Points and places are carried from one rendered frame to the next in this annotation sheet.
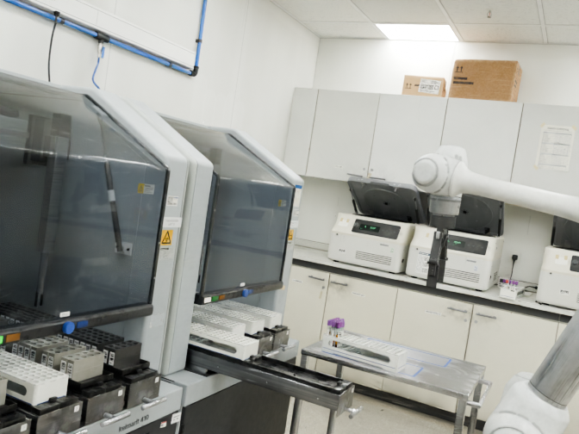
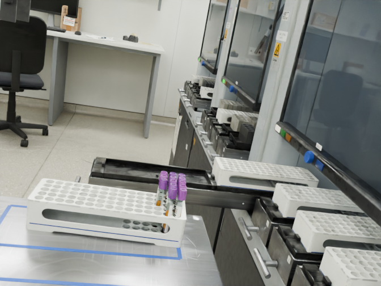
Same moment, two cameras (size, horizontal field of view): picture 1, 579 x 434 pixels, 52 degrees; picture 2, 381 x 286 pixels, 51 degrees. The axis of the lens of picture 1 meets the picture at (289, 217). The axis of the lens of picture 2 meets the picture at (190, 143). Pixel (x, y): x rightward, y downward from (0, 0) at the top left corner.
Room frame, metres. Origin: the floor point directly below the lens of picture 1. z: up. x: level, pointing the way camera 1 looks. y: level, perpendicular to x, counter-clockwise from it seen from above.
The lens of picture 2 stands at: (2.78, -0.65, 1.25)
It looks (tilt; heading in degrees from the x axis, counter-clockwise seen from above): 17 degrees down; 144
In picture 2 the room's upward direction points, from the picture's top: 11 degrees clockwise
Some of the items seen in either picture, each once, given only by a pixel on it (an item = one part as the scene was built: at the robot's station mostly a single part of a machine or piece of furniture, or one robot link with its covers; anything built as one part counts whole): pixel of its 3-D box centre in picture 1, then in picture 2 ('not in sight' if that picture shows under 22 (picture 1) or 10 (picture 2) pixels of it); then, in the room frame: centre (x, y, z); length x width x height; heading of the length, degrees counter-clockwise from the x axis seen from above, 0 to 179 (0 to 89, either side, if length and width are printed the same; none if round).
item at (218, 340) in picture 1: (214, 341); (263, 178); (2.02, 0.19, 0.83); 0.30 x 0.10 x 0.06; 64
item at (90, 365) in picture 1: (85, 367); (236, 123); (1.53, 0.47, 0.85); 0.12 x 0.02 x 0.06; 155
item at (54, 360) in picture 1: (66, 360); (251, 126); (1.56, 0.53, 0.85); 0.12 x 0.02 x 0.06; 154
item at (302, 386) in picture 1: (257, 370); (201, 188); (1.94, 0.03, 0.78); 0.73 x 0.14 x 0.09; 64
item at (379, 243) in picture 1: (381, 223); not in sight; (4.47, -0.70, 1.22); 0.62 x 0.56 x 0.64; 152
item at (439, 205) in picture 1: (445, 206); not in sight; (1.80, -0.46, 1.41); 0.09 x 0.09 x 0.06
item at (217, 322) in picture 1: (205, 325); (331, 207); (2.21, 0.26, 0.83); 0.30 x 0.10 x 0.06; 64
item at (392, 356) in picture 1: (364, 350); (110, 211); (2.13, -0.34, 0.85); 0.30 x 0.10 x 0.06; 61
